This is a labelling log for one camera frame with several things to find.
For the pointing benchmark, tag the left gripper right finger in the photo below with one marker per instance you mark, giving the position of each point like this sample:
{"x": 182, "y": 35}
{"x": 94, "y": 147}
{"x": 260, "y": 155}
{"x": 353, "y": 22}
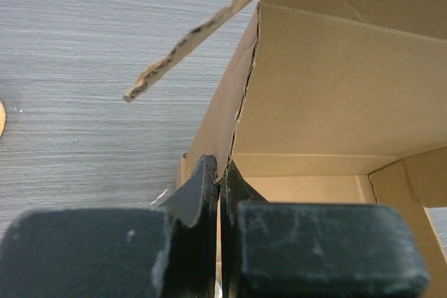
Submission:
{"x": 278, "y": 249}

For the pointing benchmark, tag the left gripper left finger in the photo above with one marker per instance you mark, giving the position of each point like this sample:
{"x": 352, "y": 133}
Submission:
{"x": 166, "y": 251}

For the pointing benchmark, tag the large brown cardboard box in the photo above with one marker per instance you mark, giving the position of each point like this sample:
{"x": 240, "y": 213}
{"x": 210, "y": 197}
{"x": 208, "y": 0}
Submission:
{"x": 331, "y": 101}

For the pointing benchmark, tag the yellow masking tape roll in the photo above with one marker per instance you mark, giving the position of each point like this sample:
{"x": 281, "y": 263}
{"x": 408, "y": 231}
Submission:
{"x": 2, "y": 118}

